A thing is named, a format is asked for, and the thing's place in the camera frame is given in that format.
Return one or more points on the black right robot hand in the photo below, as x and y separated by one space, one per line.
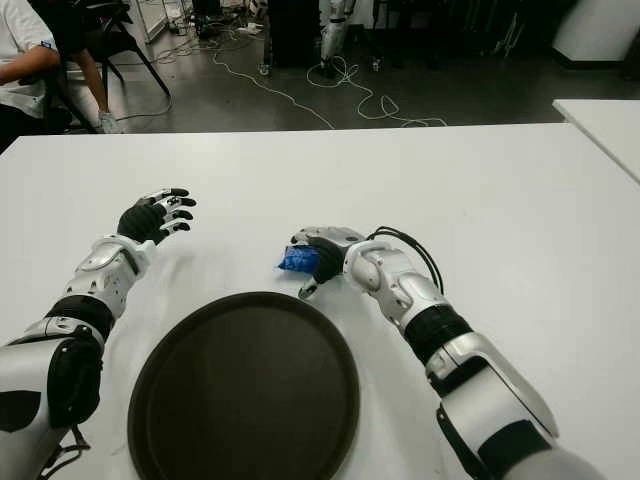
331 255

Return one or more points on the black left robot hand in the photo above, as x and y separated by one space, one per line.
140 220

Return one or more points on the blue Oreo packet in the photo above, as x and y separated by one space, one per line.
297 259

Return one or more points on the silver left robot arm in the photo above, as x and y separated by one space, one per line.
30 365

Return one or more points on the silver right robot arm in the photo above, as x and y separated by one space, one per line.
480 375

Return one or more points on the bare leg with white sneaker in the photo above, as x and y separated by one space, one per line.
95 85

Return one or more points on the round dark brown tray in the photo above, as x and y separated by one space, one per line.
245 395

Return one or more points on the black folding chair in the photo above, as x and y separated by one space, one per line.
115 35

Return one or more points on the white framed panel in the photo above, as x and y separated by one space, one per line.
155 17

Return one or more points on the seated person in white shirt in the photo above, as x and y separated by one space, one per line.
17 55

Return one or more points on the silver humanoid robot leg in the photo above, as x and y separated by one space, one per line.
332 35

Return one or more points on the black cabinet on casters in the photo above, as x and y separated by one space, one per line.
295 30

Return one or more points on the folded metal stand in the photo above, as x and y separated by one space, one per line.
507 37

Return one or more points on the white side table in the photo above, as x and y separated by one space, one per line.
605 125

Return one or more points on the white curved machine housing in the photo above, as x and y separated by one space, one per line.
595 30

